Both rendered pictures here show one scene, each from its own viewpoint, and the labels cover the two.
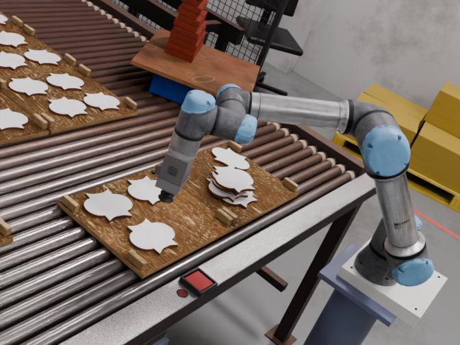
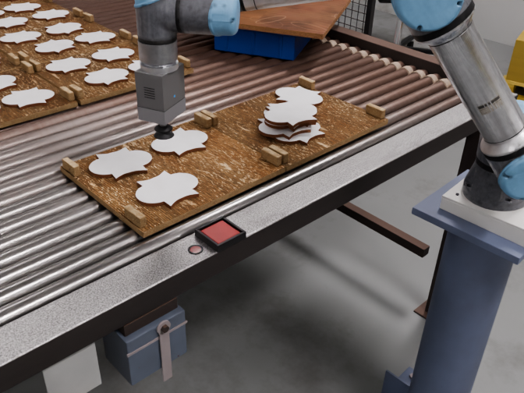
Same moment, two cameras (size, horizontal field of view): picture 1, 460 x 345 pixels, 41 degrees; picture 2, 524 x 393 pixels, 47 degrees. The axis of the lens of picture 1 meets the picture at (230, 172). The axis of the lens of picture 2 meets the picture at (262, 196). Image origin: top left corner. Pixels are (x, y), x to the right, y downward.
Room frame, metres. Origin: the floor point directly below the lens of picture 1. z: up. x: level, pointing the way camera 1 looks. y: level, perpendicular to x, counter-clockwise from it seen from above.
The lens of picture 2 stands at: (0.40, -0.44, 1.67)
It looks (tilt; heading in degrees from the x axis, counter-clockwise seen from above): 33 degrees down; 19
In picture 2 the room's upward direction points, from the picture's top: 2 degrees clockwise
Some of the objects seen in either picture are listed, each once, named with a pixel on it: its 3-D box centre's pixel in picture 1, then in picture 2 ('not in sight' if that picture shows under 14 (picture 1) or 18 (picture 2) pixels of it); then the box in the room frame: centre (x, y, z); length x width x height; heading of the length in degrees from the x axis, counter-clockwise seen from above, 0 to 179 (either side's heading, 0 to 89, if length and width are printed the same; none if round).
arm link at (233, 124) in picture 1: (233, 122); (210, 11); (1.45, 0.04, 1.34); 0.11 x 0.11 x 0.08; 14
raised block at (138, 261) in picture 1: (136, 260); (135, 216); (1.28, 0.14, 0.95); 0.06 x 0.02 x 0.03; 63
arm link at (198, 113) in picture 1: (196, 114); (157, 10); (1.41, 0.13, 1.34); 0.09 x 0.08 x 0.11; 104
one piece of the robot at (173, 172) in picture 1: (173, 163); (157, 86); (1.41, 0.15, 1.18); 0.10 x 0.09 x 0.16; 87
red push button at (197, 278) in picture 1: (198, 282); (220, 234); (1.32, -0.03, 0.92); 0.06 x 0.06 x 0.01; 63
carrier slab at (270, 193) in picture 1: (229, 182); (293, 121); (1.88, -0.01, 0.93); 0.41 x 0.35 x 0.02; 154
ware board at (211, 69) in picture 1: (200, 65); (273, 8); (2.56, 0.29, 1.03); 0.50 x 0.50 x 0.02; 3
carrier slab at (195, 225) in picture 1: (149, 216); (174, 169); (1.51, 0.17, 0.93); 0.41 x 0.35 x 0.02; 153
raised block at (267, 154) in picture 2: (224, 217); (271, 156); (1.63, -0.04, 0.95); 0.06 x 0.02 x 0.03; 63
